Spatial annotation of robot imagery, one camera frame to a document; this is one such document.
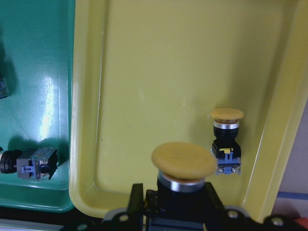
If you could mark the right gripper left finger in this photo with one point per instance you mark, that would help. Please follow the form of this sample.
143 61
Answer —
135 207

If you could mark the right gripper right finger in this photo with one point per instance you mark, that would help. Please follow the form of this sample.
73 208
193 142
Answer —
213 204

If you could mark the yellow push button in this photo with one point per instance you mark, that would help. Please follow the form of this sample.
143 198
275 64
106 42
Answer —
226 150
179 199

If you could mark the green push button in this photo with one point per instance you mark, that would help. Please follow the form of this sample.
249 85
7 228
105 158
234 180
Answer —
4 92
35 163

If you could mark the green plastic tray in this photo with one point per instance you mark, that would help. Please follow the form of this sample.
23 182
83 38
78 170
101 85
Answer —
36 55

